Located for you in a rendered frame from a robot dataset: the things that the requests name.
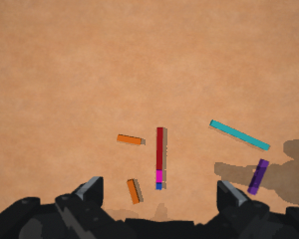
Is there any dark red rod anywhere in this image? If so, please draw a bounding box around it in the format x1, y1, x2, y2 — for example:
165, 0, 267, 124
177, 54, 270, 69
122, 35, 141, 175
156, 127, 163, 169

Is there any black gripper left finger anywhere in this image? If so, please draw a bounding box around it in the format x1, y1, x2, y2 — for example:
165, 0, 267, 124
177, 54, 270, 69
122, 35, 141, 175
0, 176, 137, 239

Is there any small blue block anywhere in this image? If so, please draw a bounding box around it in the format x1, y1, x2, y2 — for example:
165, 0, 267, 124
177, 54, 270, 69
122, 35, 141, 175
155, 182, 162, 190

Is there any magenta rod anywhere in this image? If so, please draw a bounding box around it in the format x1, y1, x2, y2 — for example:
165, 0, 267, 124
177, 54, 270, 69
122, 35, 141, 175
156, 169, 162, 182

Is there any turquoise rod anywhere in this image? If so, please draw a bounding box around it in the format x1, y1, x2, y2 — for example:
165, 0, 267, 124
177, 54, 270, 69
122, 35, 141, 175
209, 119, 269, 150

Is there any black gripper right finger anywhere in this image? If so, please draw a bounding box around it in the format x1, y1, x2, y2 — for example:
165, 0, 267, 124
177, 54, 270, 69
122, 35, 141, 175
182, 180, 299, 239

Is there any purple rod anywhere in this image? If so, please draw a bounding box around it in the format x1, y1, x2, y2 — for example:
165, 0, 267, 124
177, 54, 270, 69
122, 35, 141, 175
247, 158, 269, 195

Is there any orange rod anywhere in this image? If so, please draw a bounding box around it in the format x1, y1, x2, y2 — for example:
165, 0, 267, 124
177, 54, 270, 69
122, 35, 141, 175
117, 134, 142, 144
127, 179, 140, 204

